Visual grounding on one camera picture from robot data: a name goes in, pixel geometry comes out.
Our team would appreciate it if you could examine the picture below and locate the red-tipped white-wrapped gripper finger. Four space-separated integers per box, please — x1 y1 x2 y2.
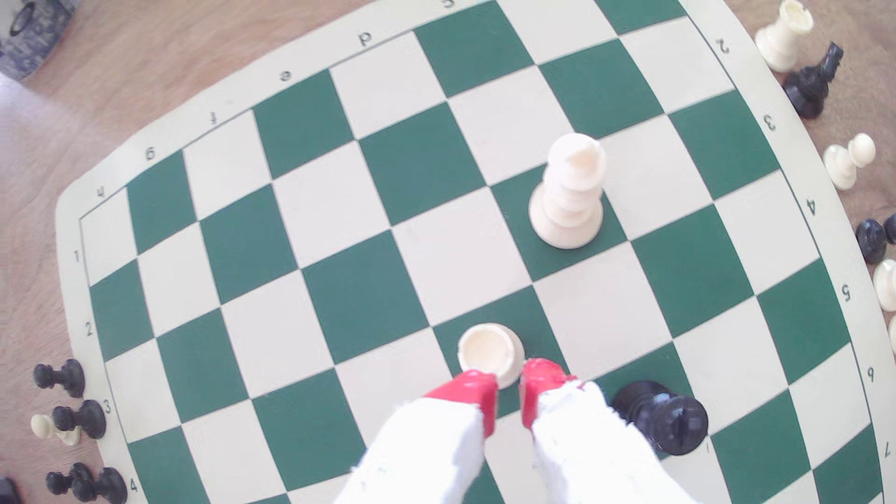
521 358 697 504
335 370 499 504

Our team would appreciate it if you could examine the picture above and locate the white chess king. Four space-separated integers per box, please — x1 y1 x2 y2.
528 132 608 251

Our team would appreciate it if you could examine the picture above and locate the black chess rook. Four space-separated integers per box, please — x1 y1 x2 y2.
610 380 709 457

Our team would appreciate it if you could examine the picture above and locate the white chess rook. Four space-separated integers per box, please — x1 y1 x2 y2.
754 0 815 74
457 322 526 390

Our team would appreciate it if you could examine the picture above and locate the green and cream chess mat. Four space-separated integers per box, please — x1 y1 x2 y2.
55 0 896 504

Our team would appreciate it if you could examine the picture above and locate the white chess pawn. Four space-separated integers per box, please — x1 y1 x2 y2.
822 132 877 191
30 413 81 448

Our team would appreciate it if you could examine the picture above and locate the black chess knight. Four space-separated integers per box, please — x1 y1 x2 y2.
782 41 845 120

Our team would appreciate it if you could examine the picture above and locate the grey camouflage pattern object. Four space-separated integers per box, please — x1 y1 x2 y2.
0 0 79 81

